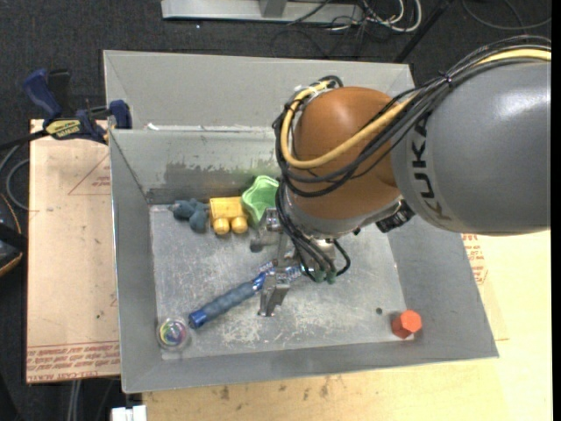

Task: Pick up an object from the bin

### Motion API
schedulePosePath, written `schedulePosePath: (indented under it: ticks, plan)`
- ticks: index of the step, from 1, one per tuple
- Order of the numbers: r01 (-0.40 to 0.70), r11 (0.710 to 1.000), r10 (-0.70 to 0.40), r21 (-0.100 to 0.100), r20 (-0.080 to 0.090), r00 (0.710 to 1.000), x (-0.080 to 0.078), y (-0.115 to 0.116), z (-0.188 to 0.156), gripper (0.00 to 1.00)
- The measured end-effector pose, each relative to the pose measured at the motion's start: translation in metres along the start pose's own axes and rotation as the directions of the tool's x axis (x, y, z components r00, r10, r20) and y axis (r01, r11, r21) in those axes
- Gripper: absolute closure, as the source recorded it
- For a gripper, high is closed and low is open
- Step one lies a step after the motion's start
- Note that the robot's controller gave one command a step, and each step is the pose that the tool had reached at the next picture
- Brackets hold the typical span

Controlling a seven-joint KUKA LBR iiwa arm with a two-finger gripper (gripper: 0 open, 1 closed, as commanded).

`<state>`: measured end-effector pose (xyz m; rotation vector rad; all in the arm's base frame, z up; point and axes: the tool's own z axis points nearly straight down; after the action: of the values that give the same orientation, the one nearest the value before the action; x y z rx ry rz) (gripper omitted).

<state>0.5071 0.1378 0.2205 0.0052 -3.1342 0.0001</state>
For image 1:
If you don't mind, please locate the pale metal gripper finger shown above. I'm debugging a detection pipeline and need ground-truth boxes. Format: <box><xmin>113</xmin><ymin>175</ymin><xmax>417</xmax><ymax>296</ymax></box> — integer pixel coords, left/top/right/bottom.
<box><xmin>269</xmin><ymin>264</ymin><xmax>304</xmax><ymax>317</ymax></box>
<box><xmin>257</xmin><ymin>271</ymin><xmax>277</xmax><ymax>318</ymax></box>

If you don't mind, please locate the green star-shaped cup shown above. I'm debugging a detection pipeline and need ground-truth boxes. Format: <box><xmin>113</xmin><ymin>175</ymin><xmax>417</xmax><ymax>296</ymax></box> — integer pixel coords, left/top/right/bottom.
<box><xmin>241</xmin><ymin>174</ymin><xmax>281</xmax><ymax>230</ymax></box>

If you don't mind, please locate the yellow toy block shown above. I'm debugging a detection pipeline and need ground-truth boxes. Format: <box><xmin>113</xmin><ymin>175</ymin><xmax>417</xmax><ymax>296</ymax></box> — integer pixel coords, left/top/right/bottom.
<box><xmin>209</xmin><ymin>196</ymin><xmax>252</xmax><ymax>237</ymax></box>

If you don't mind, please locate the clear ball with coloured swirls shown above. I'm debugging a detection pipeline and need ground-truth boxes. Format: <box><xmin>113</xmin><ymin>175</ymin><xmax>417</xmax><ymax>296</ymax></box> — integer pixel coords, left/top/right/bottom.
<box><xmin>155</xmin><ymin>316</ymin><xmax>192</xmax><ymax>351</ymax></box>

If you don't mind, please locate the blue-grey toy animal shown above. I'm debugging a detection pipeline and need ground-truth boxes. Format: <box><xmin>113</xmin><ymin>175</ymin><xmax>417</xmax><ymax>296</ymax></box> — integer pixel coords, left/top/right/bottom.
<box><xmin>172</xmin><ymin>198</ymin><xmax>210</xmax><ymax>234</ymax></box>

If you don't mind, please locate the orange hexagonal block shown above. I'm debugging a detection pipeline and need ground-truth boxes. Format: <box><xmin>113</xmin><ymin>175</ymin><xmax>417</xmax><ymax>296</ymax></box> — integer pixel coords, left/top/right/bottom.
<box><xmin>390</xmin><ymin>309</ymin><xmax>423</xmax><ymax>339</ymax></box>

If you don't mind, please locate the grey metal bin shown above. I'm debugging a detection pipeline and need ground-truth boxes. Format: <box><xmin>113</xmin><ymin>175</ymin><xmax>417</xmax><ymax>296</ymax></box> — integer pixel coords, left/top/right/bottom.
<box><xmin>103</xmin><ymin>49</ymin><xmax>500</xmax><ymax>395</ymax></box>

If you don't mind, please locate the blue-handled tool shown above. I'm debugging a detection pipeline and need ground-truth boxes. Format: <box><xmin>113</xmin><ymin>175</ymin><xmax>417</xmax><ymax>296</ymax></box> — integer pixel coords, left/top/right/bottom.
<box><xmin>187</xmin><ymin>271</ymin><xmax>269</xmax><ymax>331</ymax></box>

